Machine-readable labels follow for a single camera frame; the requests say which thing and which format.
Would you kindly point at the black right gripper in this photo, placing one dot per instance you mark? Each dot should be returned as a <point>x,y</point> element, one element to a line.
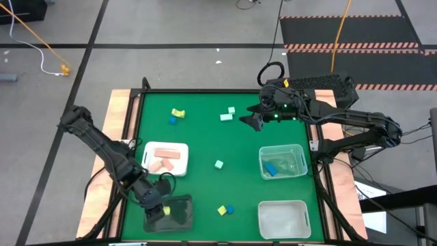
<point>281,102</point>

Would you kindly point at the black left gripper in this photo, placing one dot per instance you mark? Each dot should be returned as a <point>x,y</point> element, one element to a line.
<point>150,194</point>

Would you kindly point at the yellow cylinder block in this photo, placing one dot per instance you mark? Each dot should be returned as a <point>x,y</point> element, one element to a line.
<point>166,210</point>

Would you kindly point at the mint cube block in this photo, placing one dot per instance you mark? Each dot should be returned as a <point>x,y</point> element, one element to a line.
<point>231,110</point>
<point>218,164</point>

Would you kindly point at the mint rectangular block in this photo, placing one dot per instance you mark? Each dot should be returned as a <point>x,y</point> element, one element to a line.
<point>226,117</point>

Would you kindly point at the small wooden block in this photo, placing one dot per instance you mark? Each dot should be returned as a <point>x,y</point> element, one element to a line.
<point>167,164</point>
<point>156,166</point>

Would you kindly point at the yellow cube block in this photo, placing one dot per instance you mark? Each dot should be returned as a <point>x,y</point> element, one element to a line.
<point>222,210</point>

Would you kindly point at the long wooden block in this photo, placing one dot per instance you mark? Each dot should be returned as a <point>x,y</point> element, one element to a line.
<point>167,154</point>

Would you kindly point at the blue cube block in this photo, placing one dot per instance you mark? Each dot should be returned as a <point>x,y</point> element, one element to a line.
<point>230,209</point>
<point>172,120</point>

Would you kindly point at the yellow arch block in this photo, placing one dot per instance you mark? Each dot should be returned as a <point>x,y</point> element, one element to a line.
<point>177,112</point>

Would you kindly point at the frosted white bin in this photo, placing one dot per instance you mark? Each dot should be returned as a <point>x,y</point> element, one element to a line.
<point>283,220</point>

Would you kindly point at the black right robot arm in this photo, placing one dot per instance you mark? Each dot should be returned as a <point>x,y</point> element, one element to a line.
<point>358,118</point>

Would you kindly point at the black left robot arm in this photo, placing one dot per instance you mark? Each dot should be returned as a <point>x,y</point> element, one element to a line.
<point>102,143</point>

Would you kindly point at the dark grey transparent bin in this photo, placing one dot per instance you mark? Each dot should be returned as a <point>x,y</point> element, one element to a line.
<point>177,227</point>

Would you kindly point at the yellow tag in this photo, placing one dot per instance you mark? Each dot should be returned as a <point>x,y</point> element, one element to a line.
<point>286,83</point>

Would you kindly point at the green table mat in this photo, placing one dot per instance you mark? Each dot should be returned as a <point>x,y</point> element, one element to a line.
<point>205,184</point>

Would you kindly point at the white opaque tray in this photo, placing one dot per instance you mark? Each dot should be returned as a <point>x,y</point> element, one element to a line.
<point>181,167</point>

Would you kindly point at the blue rectangular block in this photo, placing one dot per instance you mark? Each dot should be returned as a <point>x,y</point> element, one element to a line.
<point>271,169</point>

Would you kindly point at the clear transparent bin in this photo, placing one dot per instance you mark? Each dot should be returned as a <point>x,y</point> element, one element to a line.
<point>286,167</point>

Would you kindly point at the black power adapter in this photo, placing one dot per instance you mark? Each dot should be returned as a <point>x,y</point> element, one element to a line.
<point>359,153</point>

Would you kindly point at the black hazard-striped floor mat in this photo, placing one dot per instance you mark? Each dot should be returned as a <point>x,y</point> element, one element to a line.
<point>375,66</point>
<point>341,30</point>

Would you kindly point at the white sheet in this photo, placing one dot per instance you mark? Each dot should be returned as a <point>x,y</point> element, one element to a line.
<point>375,222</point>

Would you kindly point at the black beam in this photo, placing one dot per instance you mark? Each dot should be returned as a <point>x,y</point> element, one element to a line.
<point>403,198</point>

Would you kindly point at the grey flat bar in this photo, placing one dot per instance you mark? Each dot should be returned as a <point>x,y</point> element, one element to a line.
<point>8,77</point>

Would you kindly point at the black box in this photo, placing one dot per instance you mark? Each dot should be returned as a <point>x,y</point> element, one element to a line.
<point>20,12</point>

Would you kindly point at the black metal table frame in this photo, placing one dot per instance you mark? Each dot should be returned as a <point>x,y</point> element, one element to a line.
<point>205,91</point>

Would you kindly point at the silver metal bracket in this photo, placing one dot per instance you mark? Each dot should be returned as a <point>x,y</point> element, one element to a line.
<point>314,145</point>

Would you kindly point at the grey post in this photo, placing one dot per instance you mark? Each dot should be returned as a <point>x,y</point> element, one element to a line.
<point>433,136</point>

